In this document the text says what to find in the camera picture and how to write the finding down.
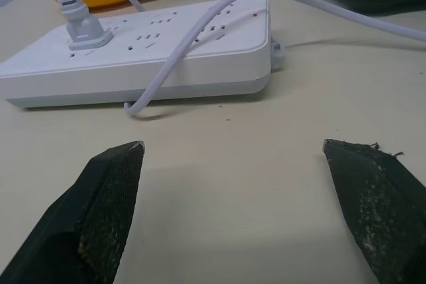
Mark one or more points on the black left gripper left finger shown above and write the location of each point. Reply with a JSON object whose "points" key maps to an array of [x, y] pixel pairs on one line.
{"points": [[83, 217]]}

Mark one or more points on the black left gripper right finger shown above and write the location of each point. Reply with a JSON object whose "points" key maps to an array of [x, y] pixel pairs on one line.
{"points": [[382, 211]]}

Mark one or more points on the white power strip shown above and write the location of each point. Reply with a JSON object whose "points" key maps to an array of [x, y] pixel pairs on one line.
{"points": [[139, 58]]}

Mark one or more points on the grey power plug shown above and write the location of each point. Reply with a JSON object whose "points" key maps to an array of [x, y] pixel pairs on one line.
{"points": [[78, 18]]}

